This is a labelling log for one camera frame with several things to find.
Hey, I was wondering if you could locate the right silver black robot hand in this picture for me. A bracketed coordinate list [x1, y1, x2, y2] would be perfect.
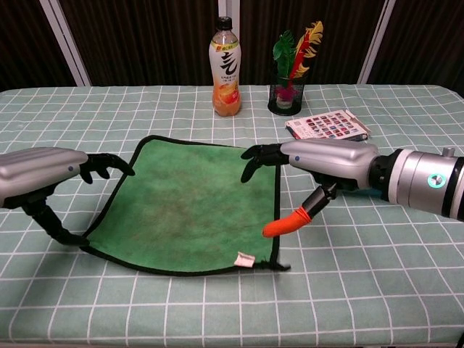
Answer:
[240, 138, 381, 239]

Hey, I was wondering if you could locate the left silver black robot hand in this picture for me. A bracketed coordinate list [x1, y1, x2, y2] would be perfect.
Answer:
[0, 146, 136, 247]

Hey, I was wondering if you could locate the patterned card box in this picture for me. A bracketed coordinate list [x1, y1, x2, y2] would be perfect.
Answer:
[285, 109, 373, 142]

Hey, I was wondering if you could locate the black mesh pen holder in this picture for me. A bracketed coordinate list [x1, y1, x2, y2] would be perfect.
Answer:
[267, 70, 306, 117]

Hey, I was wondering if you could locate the green checked tablecloth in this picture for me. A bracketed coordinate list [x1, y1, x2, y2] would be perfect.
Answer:
[0, 83, 464, 346]

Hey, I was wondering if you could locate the colourful feather shuttlecock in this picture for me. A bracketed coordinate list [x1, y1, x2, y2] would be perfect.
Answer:
[272, 20, 324, 109]

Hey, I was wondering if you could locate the dark curtain divider panel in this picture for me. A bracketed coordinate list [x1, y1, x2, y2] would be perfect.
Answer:
[227, 0, 396, 86]
[0, 0, 91, 92]
[357, 0, 464, 99]
[39, 0, 230, 87]

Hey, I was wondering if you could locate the orange drink bottle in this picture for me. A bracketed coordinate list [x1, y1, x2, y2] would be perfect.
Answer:
[208, 16, 242, 117]

